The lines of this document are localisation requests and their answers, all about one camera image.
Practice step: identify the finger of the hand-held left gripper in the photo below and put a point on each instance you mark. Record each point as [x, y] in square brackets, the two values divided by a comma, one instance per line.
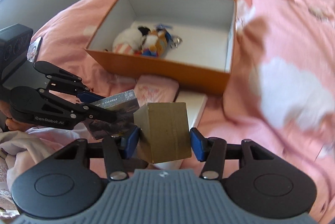
[102, 115]
[87, 94]

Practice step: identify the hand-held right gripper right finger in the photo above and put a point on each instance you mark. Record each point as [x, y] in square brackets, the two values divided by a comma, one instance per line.
[196, 145]

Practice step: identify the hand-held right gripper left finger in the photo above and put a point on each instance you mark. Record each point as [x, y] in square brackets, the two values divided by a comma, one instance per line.
[132, 143]

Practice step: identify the dark photo card box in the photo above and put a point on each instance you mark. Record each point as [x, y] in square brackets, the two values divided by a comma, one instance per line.
[123, 114]

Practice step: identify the small brown cardboard box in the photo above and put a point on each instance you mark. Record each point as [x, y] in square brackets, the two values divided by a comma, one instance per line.
[165, 132]

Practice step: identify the pink tissue packet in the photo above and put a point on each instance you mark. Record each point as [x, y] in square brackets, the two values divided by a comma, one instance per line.
[155, 90]

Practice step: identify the orange storage box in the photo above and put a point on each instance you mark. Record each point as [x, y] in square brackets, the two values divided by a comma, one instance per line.
[162, 69]

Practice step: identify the person's left hand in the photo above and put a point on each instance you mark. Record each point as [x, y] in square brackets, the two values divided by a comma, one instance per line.
[10, 122]

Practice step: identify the white and pink cloth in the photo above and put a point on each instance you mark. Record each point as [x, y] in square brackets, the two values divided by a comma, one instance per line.
[31, 143]

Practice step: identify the white flat lid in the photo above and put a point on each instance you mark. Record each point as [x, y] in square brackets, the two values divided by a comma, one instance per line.
[195, 106]

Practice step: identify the smartphone with picture case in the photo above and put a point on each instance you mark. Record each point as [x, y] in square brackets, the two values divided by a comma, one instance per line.
[34, 50]

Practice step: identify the white and black plush toy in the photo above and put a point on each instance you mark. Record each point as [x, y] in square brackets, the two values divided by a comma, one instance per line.
[129, 39]

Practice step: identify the orange and blue plush toy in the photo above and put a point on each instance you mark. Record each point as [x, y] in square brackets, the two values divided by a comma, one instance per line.
[157, 42]

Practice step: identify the pink printed blanket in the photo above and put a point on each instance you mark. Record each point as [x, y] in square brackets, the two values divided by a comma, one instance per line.
[274, 43]

